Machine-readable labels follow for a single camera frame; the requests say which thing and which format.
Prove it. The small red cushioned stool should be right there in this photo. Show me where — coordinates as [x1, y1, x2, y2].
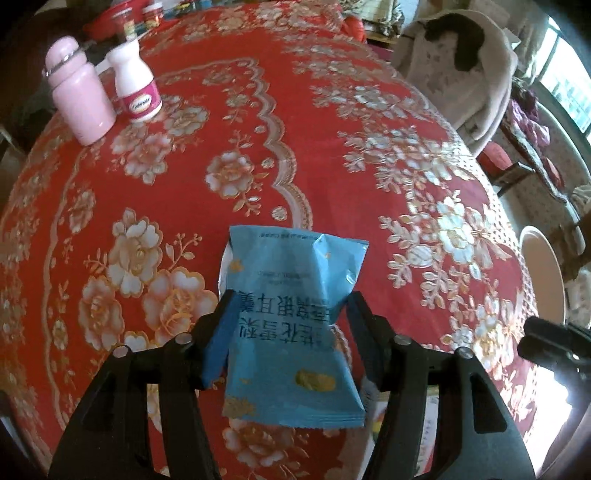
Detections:
[477, 141, 535, 197]

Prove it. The light blue snack bag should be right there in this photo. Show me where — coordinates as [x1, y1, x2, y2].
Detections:
[219, 225, 369, 429]

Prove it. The white pink supplement bottle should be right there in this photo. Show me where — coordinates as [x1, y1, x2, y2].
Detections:
[106, 39, 162, 123]

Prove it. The white chair with coat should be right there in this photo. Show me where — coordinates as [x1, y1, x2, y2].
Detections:
[391, 9, 518, 156]

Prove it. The red plastic basin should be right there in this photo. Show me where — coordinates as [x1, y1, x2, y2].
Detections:
[83, 0, 149, 42]

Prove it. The pink thermos bottle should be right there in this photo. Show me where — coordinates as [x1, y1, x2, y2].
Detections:
[42, 36, 116, 146]

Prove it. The beige trash bucket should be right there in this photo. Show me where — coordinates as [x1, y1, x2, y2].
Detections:
[520, 225, 567, 325]

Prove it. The red floral tablecloth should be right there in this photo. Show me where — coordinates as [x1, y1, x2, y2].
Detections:
[1, 1, 536, 468]

